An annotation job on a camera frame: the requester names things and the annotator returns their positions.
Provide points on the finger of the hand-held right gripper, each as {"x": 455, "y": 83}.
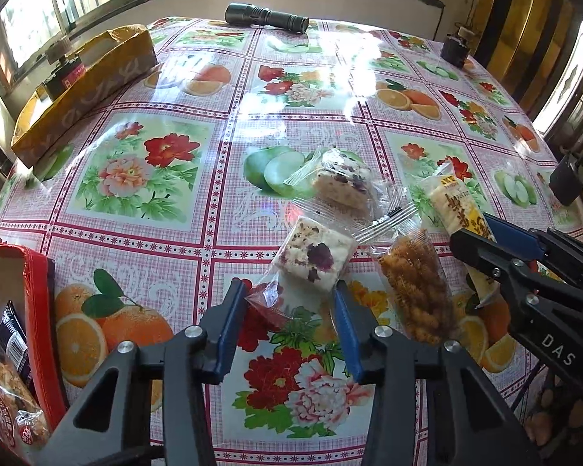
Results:
{"x": 512, "y": 235}
{"x": 481, "y": 255}

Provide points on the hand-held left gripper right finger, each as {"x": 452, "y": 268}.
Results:
{"x": 347, "y": 330}

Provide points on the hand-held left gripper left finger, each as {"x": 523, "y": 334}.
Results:
{"x": 231, "y": 320}

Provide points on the long yellow white snack packet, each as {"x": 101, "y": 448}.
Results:
{"x": 447, "y": 199}

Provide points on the nougat packet with rose petals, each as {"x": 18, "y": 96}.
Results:
{"x": 311, "y": 252}

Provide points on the red cardboard box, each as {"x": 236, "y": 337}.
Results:
{"x": 41, "y": 310}

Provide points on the dark blue snack packet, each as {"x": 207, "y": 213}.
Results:
{"x": 14, "y": 335}

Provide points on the clear cookie packet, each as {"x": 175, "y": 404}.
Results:
{"x": 9, "y": 383}

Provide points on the brown fried twist packet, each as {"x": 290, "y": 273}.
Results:
{"x": 413, "y": 281}

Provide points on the black cylindrical object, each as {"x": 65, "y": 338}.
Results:
{"x": 566, "y": 179}

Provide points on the floral fruit print tablecloth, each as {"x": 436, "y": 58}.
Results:
{"x": 213, "y": 233}

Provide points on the nougat packet with dark bits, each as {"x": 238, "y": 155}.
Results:
{"x": 340, "y": 179}

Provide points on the yellow wooden cabinet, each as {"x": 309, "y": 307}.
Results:
{"x": 515, "y": 19}

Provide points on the yellow cardboard box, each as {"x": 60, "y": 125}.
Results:
{"x": 92, "y": 87}

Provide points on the dark jar with wooden stopper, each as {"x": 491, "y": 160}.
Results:
{"x": 65, "y": 75}

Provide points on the black flashlight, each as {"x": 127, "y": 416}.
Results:
{"x": 267, "y": 17}

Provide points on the barred window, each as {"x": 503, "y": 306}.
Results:
{"x": 53, "y": 5}

